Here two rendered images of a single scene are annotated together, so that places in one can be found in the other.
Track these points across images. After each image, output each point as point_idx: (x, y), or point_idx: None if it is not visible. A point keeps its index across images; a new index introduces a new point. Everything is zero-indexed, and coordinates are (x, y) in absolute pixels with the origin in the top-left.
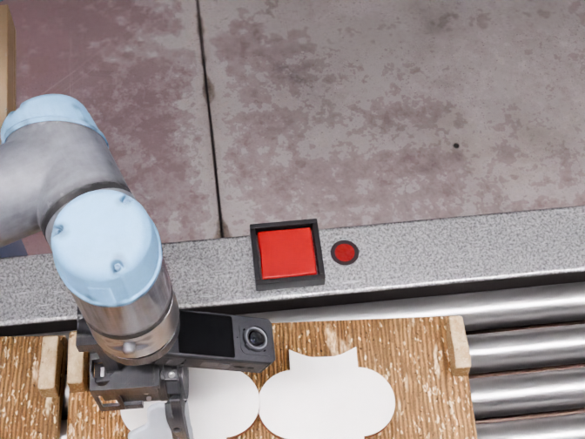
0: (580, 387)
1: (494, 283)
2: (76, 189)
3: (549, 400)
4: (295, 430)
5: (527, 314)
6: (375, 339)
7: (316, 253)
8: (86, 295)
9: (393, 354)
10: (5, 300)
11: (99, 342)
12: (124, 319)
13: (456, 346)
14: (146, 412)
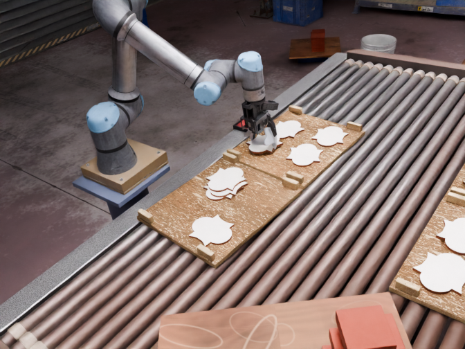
0: (320, 105)
1: (286, 108)
2: (234, 61)
3: (318, 110)
4: (287, 134)
5: (297, 106)
6: (280, 120)
7: None
8: (255, 68)
9: (286, 119)
10: (201, 165)
11: (255, 97)
12: (261, 77)
13: (295, 107)
14: (259, 148)
